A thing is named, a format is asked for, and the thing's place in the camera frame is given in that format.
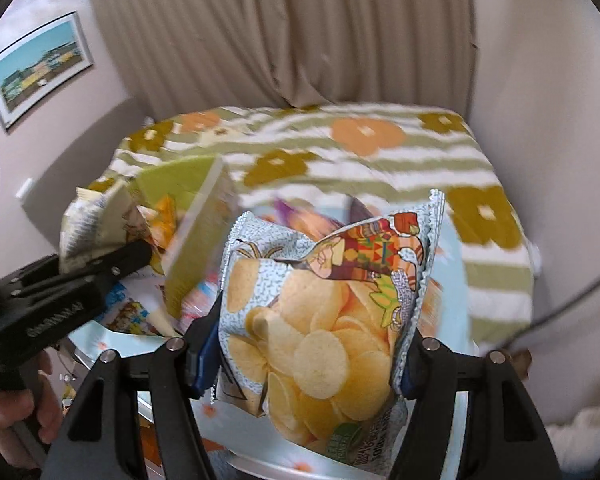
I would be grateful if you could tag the person's left hand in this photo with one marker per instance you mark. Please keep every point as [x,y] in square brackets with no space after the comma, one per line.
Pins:
[0,420]

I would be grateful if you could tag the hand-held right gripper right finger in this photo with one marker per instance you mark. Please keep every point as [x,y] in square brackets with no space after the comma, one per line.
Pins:
[409,380]

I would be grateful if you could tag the white cloth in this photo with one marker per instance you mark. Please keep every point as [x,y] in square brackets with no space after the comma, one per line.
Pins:
[585,435]

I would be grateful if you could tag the light blue daisy cloth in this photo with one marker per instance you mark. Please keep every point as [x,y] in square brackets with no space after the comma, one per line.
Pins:
[455,300]

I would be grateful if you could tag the colourful snack packet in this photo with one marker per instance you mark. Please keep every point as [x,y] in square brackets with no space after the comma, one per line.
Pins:
[130,315]

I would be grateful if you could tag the green striped floral blanket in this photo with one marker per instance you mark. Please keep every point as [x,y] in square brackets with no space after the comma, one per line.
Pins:
[370,160]

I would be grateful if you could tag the potato chip bag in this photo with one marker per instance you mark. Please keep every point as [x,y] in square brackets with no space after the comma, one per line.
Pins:
[95,230]
[320,340]

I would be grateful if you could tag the beige curtain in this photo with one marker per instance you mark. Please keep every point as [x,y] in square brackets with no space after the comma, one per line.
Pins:
[280,35]

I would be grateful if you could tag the green cardboard box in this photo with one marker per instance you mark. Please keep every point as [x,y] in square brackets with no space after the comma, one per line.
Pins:
[200,255]

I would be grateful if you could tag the framed wall picture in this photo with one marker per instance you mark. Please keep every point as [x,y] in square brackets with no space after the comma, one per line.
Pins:
[35,70]

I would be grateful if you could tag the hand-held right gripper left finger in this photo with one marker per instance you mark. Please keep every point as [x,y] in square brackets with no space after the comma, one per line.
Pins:
[205,360]

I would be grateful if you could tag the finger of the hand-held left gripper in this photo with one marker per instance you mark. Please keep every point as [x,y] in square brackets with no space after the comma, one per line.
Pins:
[125,257]

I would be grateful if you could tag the purple snack packet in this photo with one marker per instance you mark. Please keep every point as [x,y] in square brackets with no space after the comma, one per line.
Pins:
[300,220]

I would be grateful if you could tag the orange snack packet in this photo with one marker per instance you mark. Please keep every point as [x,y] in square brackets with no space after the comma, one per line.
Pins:
[162,225]

